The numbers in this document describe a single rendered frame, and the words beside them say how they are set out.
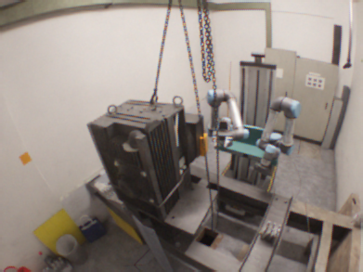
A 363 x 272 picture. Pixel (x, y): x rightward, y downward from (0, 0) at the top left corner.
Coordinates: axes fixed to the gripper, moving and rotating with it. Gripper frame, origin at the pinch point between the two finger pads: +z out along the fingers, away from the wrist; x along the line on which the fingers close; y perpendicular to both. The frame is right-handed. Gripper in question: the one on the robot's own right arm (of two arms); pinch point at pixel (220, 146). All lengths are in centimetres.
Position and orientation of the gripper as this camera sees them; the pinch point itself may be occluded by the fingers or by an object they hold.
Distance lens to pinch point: 113.4
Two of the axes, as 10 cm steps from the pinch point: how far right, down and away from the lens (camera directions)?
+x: -9.4, -0.6, 3.3
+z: -3.0, 5.5, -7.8
